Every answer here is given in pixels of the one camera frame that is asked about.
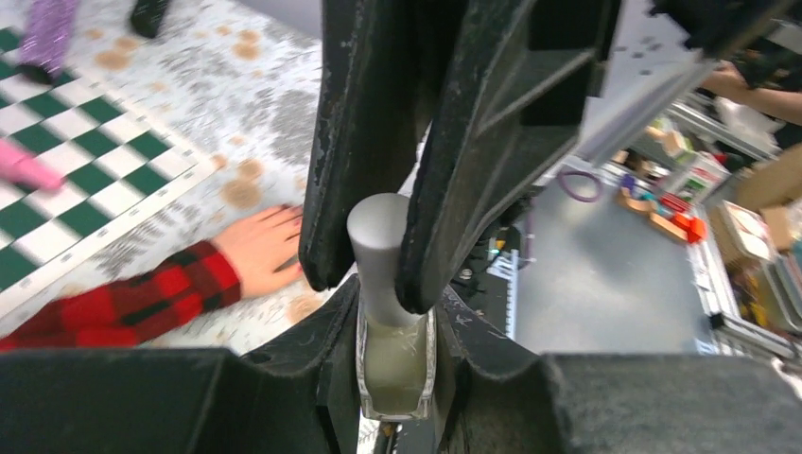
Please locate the floral patterned table mat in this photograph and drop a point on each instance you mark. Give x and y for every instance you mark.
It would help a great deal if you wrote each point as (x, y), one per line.
(241, 88)

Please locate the black toy microphone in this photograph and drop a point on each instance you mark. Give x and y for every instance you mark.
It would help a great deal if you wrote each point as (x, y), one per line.
(147, 16)

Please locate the white cap nail polish bottle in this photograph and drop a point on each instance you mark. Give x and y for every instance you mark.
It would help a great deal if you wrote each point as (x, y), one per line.
(396, 350)

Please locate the purple glitter toy microphone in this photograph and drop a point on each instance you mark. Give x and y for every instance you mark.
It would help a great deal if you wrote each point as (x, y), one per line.
(49, 26)

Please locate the pink toy microphone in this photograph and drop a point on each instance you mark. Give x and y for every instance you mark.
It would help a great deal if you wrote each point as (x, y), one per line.
(19, 166)

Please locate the grey slotted cable duct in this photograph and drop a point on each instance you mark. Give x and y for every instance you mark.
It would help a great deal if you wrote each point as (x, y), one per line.
(505, 267)

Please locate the green white checkered board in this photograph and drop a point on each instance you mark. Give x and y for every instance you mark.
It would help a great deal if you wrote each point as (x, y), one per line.
(120, 168)

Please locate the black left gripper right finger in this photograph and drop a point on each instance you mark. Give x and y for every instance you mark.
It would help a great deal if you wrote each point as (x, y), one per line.
(495, 396)

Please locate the red black plaid shirt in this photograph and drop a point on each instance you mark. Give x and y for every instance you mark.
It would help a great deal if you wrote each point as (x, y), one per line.
(127, 312)

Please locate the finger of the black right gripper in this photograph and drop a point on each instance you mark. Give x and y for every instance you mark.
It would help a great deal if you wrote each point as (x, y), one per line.
(511, 105)
(384, 65)

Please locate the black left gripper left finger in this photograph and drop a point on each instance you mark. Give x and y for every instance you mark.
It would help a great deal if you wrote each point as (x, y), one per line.
(295, 394)

